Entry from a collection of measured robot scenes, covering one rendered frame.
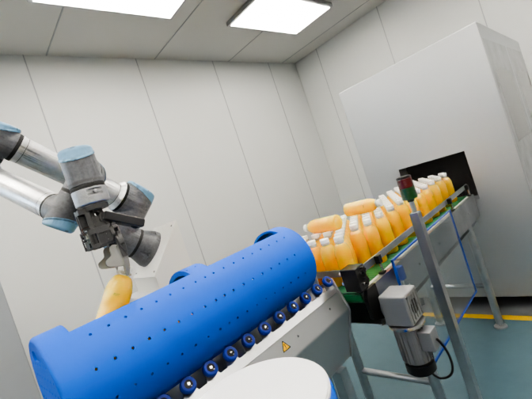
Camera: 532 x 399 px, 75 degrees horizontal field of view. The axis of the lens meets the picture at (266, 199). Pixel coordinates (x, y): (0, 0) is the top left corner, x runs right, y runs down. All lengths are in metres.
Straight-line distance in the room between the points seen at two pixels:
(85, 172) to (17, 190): 0.35
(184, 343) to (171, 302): 0.11
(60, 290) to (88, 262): 0.33
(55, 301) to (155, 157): 1.79
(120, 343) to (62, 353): 0.12
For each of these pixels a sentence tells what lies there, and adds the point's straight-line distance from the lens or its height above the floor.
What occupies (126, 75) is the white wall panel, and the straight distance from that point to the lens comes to 4.56.
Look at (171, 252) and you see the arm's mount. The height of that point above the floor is 1.25.
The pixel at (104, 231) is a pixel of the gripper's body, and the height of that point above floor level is 1.42.
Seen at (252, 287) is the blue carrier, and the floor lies 1.11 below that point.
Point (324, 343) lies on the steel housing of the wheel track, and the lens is 1.39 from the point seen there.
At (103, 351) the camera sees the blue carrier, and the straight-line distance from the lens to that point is 0.93.
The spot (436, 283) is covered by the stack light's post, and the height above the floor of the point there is 0.79.
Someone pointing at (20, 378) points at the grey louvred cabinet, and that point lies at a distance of 2.49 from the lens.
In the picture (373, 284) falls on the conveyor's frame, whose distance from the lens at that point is 1.48.
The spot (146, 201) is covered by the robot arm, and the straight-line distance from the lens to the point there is 1.80.
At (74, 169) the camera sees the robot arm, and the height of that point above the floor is 1.60.
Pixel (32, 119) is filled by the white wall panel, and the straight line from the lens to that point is 4.04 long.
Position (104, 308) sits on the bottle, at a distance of 1.03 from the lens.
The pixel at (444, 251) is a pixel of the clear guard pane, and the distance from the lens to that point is 2.05.
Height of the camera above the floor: 1.38
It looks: 1 degrees down
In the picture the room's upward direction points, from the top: 19 degrees counter-clockwise
